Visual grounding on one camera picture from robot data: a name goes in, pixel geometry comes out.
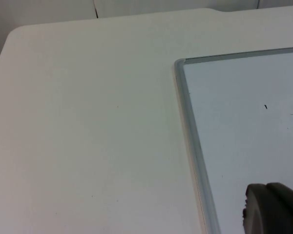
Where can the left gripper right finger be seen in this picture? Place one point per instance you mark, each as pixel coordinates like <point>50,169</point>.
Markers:
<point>286,209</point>

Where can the grey-framed whiteboard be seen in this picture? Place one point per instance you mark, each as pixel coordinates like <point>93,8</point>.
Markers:
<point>239,122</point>

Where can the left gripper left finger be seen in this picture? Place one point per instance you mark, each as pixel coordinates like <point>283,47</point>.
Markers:
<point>255,212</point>

